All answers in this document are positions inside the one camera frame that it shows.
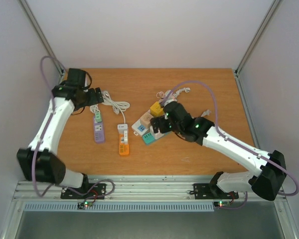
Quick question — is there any white cube socket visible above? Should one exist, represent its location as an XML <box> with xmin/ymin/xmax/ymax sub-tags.
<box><xmin>150</xmin><ymin>126</ymin><xmax>164</xmax><ymax>140</ymax></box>

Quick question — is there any yellow cube socket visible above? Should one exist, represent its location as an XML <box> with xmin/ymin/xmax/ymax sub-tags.
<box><xmin>149</xmin><ymin>102</ymin><xmax>164</xmax><ymax>117</ymax></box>

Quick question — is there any green small adapter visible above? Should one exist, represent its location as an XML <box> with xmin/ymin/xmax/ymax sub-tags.
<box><xmin>95</xmin><ymin>112</ymin><xmax>102</xmax><ymax>123</ymax></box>

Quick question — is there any beige cube socket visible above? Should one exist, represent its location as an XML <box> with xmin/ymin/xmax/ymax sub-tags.
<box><xmin>140</xmin><ymin>111</ymin><xmax>153</xmax><ymax>128</ymax></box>

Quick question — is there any white charger with pink cable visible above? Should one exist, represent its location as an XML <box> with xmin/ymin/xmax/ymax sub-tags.
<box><xmin>156</xmin><ymin>90</ymin><xmax>175</xmax><ymax>104</ymax></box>

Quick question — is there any small white USB charger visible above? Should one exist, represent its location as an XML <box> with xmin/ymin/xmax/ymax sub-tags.
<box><xmin>117</xmin><ymin>123</ymin><xmax>128</xmax><ymax>134</ymax></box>

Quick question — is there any white adapter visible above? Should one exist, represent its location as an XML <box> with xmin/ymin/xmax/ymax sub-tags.
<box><xmin>120</xmin><ymin>130</ymin><xmax>129</xmax><ymax>145</ymax></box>

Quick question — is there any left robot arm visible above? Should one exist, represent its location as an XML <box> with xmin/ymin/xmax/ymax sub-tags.
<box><xmin>16</xmin><ymin>68</ymin><xmax>104</xmax><ymax>198</ymax></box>

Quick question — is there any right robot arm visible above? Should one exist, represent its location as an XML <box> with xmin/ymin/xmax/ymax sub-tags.
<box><xmin>150</xmin><ymin>102</ymin><xmax>287</xmax><ymax>201</ymax></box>

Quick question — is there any white plug of long strip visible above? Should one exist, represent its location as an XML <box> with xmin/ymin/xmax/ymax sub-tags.
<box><xmin>173</xmin><ymin>87</ymin><xmax>191</xmax><ymax>98</ymax></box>

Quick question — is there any teal power strip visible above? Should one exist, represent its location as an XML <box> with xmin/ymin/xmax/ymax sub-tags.
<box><xmin>142</xmin><ymin>130</ymin><xmax>172</xmax><ymax>146</ymax></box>

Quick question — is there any long white power strip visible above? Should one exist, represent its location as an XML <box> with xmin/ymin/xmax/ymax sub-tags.
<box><xmin>132</xmin><ymin>119</ymin><xmax>150</xmax><ymax>136</ymax></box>

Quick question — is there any purple power strip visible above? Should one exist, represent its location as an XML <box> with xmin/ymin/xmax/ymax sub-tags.
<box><xmin>93</xmin><ymin>117</ymin><xmax>105</xmax><ymax>143</ymax></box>

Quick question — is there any orange power strip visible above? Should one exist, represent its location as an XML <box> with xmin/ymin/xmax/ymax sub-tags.
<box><xmin>119</xmin><ymin>134</ymin><xmax>130</xmax><ymax>156</ymax></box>

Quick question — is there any white cable of orange strip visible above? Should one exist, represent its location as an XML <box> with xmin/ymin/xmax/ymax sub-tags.
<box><xmin>101</xmin><ymin>91</ymin><xmax>131</xmax><ymax>125</ymax></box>

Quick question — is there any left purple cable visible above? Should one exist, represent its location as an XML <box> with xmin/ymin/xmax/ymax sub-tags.
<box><xmin>32</xmin><ymin>56</ymin><xmax>115</xmax><ymax>198</ymax></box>

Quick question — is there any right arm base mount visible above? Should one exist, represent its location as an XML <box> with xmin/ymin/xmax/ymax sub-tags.
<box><xmin>189</xmin><ymin>183</ymin><xmax>239</xmax><ymax>200</ymax></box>

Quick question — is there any aluminium rail frame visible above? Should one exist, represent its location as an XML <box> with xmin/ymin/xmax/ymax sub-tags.
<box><xmin>12</xmin><ymin>174</ymin><xmax>287</xmax><ymax>203</ymax></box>

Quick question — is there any grey slotted cable duct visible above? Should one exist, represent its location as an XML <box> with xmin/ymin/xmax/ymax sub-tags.
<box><xmin>23</xmin><ymin>202</ymin><xmax>214</xmax><ymax>213</ymax></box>

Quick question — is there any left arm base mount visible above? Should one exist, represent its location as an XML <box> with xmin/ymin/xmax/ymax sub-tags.
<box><xmin>60</xmin><ymin>183</ymin><xmax>107</xmax><ymax>200</ymax></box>

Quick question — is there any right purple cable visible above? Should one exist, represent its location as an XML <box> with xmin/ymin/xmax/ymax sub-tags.
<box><xmin>160</xmin><ymin>80</ymin><xmax>299</xmax><ymax>209</ymax></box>

